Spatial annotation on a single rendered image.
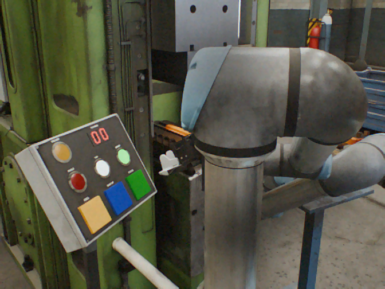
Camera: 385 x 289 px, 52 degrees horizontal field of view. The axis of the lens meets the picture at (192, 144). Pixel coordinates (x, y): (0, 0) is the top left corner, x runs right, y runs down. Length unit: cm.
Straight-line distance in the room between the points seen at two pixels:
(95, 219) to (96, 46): 60
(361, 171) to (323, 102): 58
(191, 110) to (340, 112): 18
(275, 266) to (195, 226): 112
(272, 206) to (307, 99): 75
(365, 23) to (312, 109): 1018
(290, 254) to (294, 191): 160
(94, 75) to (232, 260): 93
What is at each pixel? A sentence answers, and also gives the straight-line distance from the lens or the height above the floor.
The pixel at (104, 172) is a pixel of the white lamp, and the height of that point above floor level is 108.
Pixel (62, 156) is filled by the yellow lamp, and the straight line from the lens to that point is 105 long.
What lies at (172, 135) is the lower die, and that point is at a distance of 171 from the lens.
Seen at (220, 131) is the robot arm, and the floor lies 136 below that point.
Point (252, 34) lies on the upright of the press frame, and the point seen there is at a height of 140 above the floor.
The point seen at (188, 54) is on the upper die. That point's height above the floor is 135.
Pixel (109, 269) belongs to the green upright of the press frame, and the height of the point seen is 52.
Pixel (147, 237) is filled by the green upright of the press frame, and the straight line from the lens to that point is 172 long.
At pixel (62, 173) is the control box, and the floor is 112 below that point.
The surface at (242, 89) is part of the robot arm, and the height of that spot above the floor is 142.
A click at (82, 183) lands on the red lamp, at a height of 108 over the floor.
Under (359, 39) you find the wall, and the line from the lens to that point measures 1075.
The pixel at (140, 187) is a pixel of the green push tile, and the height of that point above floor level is 100.
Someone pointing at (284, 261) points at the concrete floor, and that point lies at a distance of 265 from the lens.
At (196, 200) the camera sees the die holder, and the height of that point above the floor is 81.
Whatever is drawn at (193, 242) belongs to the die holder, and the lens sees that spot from 161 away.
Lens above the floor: 151
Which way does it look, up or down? 19 degrees down
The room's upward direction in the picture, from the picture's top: straight up
